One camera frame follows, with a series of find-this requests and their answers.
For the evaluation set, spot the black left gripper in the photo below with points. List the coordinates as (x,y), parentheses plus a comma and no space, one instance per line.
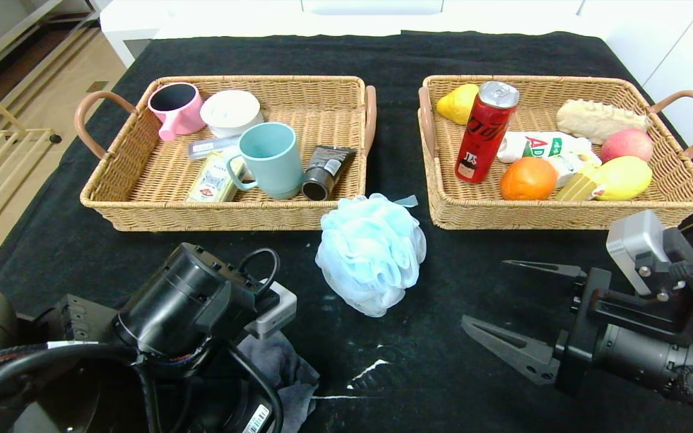
(244,409)

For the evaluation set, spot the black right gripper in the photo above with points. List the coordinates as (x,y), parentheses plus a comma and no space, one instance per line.
(587,328)

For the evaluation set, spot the grey cloth towel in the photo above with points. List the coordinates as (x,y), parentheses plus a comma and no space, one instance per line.
(289,367)

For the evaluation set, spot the small yellow drink carton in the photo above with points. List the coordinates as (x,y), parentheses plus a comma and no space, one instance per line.
(578,185)

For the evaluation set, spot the light blue bath loofah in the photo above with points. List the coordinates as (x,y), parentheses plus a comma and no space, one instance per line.
(370,252)

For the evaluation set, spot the red soda can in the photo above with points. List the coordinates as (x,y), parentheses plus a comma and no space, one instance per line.
(482,138)

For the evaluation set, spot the striped bread loaf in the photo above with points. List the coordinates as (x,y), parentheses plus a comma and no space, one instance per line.
(599,120)

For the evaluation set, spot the gold printed card box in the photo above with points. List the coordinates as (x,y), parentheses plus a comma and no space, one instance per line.
(214,177)

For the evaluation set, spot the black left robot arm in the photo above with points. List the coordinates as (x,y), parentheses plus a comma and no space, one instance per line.
(184,300)

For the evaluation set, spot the woven wicker basket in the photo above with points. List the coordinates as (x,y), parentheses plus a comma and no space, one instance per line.
(322,119)
(533,107)

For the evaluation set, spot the orange fruit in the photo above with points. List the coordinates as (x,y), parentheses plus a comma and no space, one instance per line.
(527,178)

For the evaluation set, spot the white yellow snack carton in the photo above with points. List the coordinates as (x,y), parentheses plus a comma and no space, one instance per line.
(569,163)

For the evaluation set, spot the yellow lemon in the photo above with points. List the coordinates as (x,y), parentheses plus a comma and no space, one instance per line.
(626,177)

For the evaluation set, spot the white AD drink bottle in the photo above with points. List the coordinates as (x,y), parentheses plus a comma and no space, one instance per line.
(539,145)

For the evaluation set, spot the red peach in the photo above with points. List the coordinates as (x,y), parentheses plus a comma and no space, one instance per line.
(626,145)

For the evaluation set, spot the yellow pear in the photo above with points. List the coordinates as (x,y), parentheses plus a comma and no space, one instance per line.
(456,105)

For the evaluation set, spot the teal mug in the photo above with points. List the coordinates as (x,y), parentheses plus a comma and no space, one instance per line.
(273,166)

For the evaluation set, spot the black cosmetic tube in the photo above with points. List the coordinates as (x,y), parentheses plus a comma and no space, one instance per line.
(328,163)

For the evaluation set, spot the clear small labelled case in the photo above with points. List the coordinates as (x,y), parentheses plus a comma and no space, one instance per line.
(204,147)

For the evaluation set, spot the pink plastic cup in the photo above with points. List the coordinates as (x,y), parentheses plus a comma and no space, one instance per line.
(186,115)

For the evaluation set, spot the white round ceramic jar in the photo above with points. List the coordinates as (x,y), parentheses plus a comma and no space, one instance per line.
(231,109)

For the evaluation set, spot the black tablecloth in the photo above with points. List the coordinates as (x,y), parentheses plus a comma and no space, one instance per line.
(346,54)

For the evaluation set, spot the white side bench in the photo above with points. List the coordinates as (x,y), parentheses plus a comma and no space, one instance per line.
(129,24)

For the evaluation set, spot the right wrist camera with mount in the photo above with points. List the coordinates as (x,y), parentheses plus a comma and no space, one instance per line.
(638,246)

